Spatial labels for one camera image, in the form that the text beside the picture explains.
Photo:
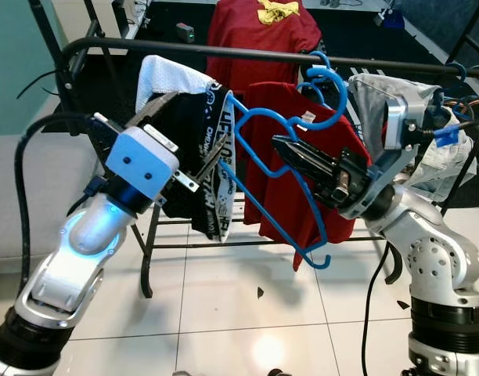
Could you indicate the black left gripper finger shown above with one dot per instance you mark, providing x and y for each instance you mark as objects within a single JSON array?
[
  {"x": 163, "y": 108},
  {"x": 216, "y": 157}
]

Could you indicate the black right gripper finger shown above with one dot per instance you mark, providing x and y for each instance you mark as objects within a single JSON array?
[
  {"x": 311, "y": 172},
  {"x": 302, "y": 150}
]

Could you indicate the black jersey white bands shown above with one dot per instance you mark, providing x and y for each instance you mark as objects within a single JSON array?
[{"x": 192, "y": 117}]

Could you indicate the blue plastic hanger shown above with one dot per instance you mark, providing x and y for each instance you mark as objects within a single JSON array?
[
  {"x": 343, "y": 94},
  {"x": 325, "y": 61}
]

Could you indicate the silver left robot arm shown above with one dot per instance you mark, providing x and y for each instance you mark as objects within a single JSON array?
[{"x": 75, "y": 258}]

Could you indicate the red shirt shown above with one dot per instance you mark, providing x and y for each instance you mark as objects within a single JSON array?
[{"x": 279, "y": 157}]

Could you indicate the black metal clothes rack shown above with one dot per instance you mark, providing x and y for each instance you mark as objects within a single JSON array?
[{"x": 153, "y": 43}]

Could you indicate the small grey device green light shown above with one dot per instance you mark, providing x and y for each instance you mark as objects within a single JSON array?
[{"x": 185, "y": 33}]

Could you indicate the light grey denim shorts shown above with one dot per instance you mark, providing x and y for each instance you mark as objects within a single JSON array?
[{"x": 372, "y": 90}]

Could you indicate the red cloth covered chair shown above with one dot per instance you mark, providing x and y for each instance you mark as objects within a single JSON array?
[{"x": 239, "y": 47}]

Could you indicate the white low cabinet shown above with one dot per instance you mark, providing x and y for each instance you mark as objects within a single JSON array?
[{"x": 83, "y": 19}]

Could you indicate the yellow crumpled cloth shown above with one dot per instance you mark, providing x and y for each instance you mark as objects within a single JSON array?
[{"x": 279, "y": 11}]

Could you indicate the grey upholstered ottoman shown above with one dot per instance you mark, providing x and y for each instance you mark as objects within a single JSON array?
[{"x": 28, "y": 204}]

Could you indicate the small blue object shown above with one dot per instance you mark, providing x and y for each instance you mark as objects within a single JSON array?
[{"x": 389, "y": 18}]

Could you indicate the bunch of empty hangers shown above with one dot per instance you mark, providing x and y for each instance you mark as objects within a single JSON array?
[{"x": 470, "y": 74}]

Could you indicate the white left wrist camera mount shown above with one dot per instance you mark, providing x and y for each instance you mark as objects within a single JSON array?
[{"x": 144, "y": 163}]

